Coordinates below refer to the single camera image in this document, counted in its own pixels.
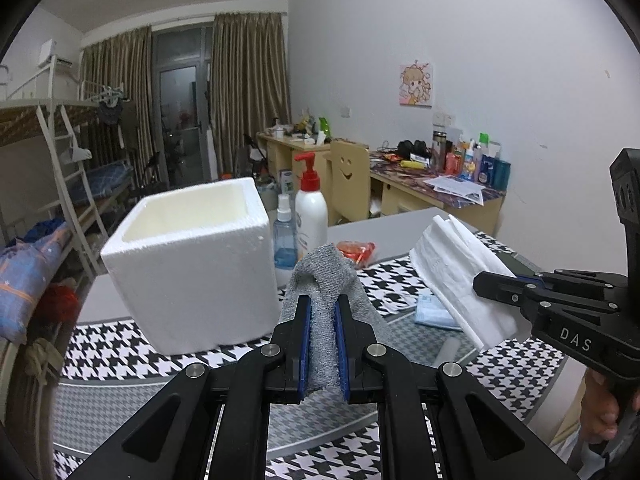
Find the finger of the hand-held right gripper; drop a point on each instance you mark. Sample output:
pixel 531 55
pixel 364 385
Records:
pixel 575 279
pixel 500 286

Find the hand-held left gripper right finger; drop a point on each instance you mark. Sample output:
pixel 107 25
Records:
pixel 342 350

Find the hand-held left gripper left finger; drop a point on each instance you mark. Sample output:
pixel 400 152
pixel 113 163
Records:
pixel 302 350

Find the white paper towel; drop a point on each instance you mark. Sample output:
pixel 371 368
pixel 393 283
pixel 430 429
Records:
pixel 450 270

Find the grey cloth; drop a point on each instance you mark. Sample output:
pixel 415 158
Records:
pixel 325 280

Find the blue face mask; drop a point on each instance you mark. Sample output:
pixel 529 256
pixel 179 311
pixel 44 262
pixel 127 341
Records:
pixel 430 314

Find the white foam box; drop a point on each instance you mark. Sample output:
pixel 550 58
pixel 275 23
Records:
pixel 200 285

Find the person's right hand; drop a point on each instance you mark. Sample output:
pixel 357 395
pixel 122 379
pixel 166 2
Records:
pixel 600 410

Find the black smartphone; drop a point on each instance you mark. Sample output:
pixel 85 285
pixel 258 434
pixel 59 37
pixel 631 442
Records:
pixel 515 262

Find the wooden desk with patterned cover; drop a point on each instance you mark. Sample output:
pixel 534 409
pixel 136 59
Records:
pixel 450 215

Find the red snack packet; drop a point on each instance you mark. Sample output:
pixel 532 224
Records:
pixel 356 252

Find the small blue spray bottle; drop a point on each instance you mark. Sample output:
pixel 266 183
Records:
pixel 285 245

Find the printed paper sheets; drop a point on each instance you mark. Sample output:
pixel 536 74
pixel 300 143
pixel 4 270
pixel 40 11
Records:
pixel 455 189

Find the row of toiletry bottles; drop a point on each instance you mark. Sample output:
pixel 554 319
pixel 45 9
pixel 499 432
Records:
pixel 475 165

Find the white pump bottle red top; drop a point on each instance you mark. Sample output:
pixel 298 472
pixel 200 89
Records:
pixel 311 220

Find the yellow tube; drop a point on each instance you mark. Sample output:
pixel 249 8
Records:
pixel 413 165

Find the white carton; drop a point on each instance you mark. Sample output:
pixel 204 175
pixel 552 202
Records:
pixel 286 182

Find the wooden smiley chair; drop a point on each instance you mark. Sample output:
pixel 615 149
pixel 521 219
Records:
pixel 347 180

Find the houndstooth table mat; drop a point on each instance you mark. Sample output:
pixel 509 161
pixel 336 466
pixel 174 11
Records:
pixel 125 340

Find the plain wooden desk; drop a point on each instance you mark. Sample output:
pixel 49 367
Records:
pixel 287 157

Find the green bottle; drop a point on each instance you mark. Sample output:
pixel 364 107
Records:
pixel 325 131

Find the red bag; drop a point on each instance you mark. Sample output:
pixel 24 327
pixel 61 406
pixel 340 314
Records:
pixel 60 305

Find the small white metal bunk bed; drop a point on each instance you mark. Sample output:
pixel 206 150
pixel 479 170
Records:
pixel 107 180

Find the wide brown curtain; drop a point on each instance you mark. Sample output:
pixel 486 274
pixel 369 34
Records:
pixel 250 90

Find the glass balcony door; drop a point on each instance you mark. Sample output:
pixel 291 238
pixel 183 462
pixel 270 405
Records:
pixel 180 100

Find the blue plaid quilt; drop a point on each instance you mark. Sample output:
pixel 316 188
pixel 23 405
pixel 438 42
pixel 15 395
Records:
pixel 30 270

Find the dark hanging clothes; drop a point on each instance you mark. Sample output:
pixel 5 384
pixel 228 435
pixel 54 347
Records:
pixel 110 112

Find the narrow brown curtain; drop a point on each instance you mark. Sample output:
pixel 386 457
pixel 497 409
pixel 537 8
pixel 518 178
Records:
pixel 120 75

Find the large white metal bunk bed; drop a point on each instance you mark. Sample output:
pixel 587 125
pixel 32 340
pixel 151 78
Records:
pixel 55 125

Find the white air conditioner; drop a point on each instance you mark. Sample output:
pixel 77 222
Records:
pixel 55 54

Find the wall socket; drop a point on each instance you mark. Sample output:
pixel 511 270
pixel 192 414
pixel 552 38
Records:
pixel 443 119

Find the cartoon wall poster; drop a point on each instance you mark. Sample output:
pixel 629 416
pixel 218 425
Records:
pixel 416 85

